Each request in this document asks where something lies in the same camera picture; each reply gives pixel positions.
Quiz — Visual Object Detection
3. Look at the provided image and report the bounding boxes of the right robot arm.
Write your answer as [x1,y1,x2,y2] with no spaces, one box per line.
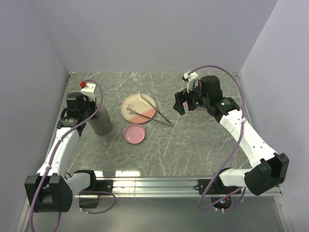
[173,72,289,196]

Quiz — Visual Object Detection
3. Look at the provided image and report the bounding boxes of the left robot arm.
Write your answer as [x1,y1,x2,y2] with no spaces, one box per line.
[25,91,98,213]

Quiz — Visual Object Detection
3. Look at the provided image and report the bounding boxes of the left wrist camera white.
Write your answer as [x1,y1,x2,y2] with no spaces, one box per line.
[80,81,97,101]

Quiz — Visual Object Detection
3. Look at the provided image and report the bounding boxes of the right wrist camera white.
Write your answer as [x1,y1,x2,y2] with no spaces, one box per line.
[182,72,199,91]

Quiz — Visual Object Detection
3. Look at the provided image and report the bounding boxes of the pink round lid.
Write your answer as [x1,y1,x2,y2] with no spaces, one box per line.
[124,124,145,144]

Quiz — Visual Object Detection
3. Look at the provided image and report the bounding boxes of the pink cylindrical container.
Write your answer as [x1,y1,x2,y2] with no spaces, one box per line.
[183,101,200,111]

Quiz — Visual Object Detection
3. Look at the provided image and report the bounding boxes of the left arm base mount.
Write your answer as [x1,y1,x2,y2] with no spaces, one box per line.
[74,179,116,211]

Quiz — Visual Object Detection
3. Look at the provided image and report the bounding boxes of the grey cylindrical container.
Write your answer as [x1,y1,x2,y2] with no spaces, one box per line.
[88,104,112,135]

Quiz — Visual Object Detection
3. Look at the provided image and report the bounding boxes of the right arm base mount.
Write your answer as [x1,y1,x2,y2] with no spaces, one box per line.
[194,179,238,210]

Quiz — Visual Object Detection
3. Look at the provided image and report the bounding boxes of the metal tongs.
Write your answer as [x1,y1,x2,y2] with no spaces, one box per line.
[121,94,172,126]

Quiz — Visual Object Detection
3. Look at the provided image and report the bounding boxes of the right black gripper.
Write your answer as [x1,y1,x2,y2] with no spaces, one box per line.
[173,80,210,116]

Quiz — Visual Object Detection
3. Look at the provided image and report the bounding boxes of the pink and cream plate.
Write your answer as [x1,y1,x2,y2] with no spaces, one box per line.
[121,94,156,124]

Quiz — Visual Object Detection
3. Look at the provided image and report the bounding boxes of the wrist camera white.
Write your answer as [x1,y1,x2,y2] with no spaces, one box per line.
[80,81,97,101]
[182,72,199,91]

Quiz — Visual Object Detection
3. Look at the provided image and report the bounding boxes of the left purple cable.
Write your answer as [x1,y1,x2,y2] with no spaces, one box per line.
[28,79,116,232]

